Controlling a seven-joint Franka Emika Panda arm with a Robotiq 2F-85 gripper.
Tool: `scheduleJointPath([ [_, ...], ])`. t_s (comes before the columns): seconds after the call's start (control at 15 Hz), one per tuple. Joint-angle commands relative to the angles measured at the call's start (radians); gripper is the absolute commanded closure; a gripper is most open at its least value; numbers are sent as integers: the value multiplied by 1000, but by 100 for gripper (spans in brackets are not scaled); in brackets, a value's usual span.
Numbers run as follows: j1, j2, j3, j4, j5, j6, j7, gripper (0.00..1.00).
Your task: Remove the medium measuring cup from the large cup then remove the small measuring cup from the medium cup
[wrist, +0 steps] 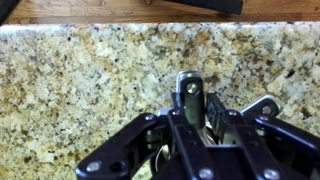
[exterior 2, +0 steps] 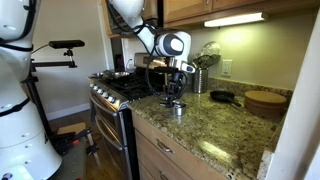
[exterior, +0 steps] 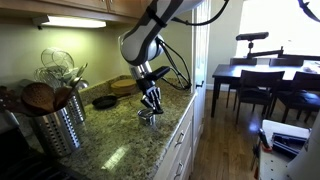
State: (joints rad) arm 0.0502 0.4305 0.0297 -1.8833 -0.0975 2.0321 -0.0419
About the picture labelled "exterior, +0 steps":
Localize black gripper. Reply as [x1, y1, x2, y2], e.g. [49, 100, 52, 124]
[136, 78, 165, 115]

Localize large steel measuring cup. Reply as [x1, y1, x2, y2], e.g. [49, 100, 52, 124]
[137, 108, 158, 128]

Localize black cast iron skillet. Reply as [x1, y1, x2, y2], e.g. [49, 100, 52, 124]
[91, 94, 134, 111]

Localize base cabinet with drawers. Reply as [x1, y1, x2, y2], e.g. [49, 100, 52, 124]
[153, 96, 196, 180]

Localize white door panel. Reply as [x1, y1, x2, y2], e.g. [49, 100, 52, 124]
[191, 0, 212, 158]

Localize small perforated steel utensil holder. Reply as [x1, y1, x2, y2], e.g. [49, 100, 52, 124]
[66, 88, 87, 126]

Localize steel ladle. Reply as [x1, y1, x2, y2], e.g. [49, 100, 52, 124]
[68, 63, 90, 90]

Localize dark wooden dining table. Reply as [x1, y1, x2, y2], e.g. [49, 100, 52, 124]
[210, 62, 320, 118]

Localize plain wooden spoon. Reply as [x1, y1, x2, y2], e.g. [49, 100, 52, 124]
[53, 85, 75, 112]

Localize dark wooden dining chair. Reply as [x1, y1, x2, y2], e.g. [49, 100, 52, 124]
[269, 71, 320, 125]
[226, 57, 258, 108]
[234, 69, 286, 126]
[268, 57, 305, 68]

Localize wooden upper cabinets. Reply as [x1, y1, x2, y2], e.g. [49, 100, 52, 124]
[0, 0, 160, 26]

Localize large perforated steel utensil holder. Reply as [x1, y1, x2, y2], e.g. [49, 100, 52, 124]
[28, 106, 83, 158]

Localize under-cabinet strip light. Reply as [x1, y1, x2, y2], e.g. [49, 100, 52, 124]
[32, 14, 108, 31]

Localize wooden slotted spoon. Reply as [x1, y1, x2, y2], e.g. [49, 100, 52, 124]
[21, 82, 56, 115]

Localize black red hand tool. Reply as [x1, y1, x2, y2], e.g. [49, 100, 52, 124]
[258, 128, 273, 153]

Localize white perforated robot table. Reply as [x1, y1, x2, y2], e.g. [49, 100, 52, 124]
[258, 119, 313, 180]

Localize black tool case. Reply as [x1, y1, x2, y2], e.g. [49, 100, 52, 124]
[271, 132, 310, 158]

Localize stainless gas stove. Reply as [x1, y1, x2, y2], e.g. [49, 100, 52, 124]
[0, 126, 91, 180]

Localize bright window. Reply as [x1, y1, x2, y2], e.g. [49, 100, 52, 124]
[234, 0, 320, 58]

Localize white cloth item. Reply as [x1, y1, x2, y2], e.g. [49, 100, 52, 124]
[301, 61, 320, 75]

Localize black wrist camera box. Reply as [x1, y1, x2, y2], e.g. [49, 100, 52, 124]
[145, 65, 172, 81]

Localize silver drawer handle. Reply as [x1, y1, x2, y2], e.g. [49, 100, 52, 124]
[174, 131, 186, 148]
[173, 161, 185, 180]

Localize wire whisk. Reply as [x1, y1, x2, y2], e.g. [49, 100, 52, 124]
[34, 66, 62, 88]

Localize black stereo camera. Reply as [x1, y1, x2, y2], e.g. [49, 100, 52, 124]
[235, 31, 270, 42]

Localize black camera stand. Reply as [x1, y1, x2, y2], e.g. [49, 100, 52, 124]
[246, 40, 285, 61]

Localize black cable loop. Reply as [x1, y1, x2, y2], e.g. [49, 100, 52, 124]
[297, 0, 320, 24]

